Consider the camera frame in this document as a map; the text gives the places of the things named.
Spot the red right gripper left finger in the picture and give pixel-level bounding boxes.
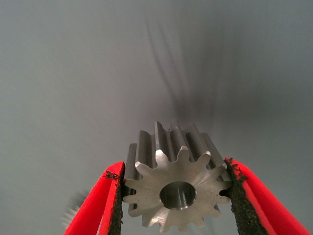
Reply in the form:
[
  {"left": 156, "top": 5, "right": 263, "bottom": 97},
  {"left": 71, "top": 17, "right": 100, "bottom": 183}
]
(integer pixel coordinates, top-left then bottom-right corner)
[{"left": 64, "top": 160, "right": 127, "bottom": 235}]

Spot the dark table cloth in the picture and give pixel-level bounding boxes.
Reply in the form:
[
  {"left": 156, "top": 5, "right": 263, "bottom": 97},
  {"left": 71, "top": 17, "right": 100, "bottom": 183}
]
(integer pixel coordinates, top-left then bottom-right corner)
[{"left": 0, "top": 0, "right": 313, "bottom": 235}]

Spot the small steel gear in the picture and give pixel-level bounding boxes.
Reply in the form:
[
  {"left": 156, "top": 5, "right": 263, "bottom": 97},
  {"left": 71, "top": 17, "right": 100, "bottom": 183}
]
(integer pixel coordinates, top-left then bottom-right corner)
[{"left": 60, "top": 189, "right": 85, "bottom": 230}]

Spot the large steel gear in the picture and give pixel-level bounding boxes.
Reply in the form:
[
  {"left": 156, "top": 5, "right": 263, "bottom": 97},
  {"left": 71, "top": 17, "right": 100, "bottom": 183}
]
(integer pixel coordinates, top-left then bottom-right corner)
[{"left": 123, "top": 118, "right": 232, "bottom": 233}]

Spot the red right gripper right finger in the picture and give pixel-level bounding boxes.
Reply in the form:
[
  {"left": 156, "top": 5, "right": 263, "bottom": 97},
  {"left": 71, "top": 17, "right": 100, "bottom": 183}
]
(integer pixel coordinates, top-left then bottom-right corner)
[{"left": 224, "top": 157, "right": 311, "bottom": 235}]

